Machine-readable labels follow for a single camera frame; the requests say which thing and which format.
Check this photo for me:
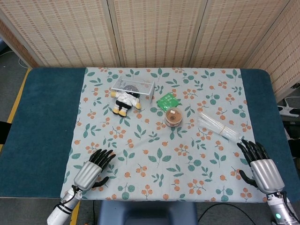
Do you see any black box at table edge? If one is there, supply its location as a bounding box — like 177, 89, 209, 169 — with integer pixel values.
0, 121, 12, 145

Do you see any white floor cable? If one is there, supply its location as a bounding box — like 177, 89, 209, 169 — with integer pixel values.
0, 50, 32, 69

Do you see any penguin plush toy white coat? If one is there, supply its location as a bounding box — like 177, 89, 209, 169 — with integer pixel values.
110, 90, 143, 118

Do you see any woven bamboo screen panel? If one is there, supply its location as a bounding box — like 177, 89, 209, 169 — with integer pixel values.
0, 18, 32, 68
189, 0, 293, 68
108, 0, 208, 68
245, 0, 300, 103
0, 0, 120, 68

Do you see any clear plastic bag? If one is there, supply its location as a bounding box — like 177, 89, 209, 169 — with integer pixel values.
197, 112, 243, 143

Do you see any black floor cable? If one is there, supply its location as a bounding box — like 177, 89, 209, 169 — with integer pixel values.
198, 202, 258, 225

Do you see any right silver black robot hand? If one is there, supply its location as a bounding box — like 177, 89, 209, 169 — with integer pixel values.
236, 139, 286, 194

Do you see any round brown container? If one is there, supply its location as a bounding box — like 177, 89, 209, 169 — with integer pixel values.
164, 107, 183, 128

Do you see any blue felt table cover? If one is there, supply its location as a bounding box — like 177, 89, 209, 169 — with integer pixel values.
0, 67, 295, 200

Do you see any white power strip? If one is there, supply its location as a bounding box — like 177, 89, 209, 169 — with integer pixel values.
277, 105, 300, 118

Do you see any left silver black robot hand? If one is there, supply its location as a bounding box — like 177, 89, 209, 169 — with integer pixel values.
74, 149, 117, 192

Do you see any green foil packet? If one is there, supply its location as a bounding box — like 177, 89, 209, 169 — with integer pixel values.
156, 92, 181, 112

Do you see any floral leaf berry tablecloth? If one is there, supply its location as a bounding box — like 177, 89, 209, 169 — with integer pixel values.
60, 67, 270, 203

